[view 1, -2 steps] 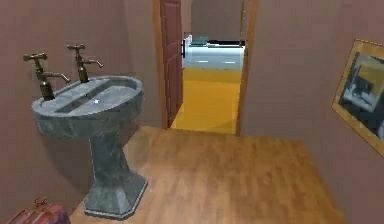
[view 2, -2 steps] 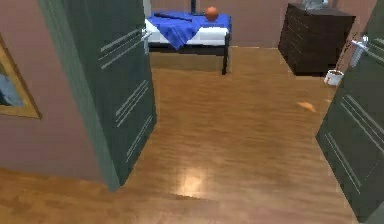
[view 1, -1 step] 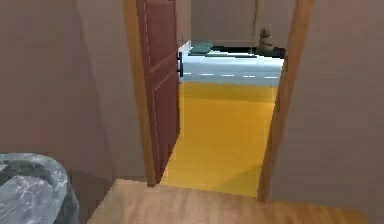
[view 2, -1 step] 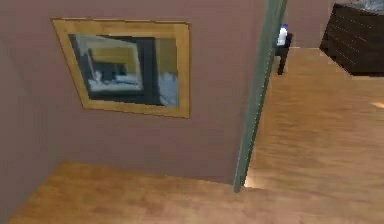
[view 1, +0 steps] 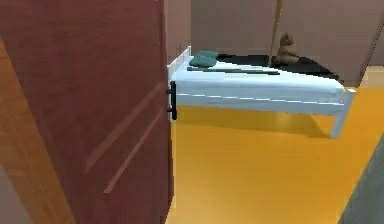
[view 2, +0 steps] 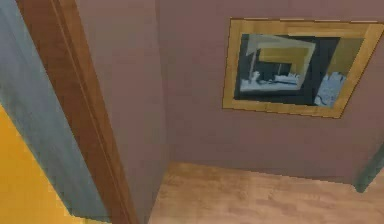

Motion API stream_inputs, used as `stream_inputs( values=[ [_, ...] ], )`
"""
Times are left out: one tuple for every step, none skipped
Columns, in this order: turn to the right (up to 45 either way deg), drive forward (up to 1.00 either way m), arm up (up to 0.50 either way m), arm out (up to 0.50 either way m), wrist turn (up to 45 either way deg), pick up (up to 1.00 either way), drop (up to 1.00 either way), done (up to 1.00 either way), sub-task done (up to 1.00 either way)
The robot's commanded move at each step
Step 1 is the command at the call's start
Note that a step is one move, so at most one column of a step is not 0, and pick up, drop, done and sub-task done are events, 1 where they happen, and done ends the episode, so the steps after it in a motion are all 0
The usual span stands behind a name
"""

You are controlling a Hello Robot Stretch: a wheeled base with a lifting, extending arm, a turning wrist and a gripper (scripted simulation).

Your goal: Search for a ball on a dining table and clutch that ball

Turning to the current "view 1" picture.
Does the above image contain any teal green pillow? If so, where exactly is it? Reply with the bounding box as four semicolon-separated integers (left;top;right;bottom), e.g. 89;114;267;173
195;50;219;59
188;55;218;69

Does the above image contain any black bed blanket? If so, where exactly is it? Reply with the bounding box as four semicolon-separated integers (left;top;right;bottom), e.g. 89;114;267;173
216;53;340;81

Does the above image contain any brown teddy bear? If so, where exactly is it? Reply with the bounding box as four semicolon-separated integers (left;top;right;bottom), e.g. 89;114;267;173
275;31;300;65

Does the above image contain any black door handle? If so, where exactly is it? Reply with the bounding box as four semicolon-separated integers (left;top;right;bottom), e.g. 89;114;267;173
166;80;178;121

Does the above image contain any dark red room door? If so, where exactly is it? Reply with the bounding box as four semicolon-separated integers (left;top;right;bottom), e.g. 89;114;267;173
0;0;176;224

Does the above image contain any thin tan pole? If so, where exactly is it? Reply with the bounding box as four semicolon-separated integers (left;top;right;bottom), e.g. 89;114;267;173
268;0;284;67

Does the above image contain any white bed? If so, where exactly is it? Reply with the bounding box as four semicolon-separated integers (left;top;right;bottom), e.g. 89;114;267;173
167;45;357;140

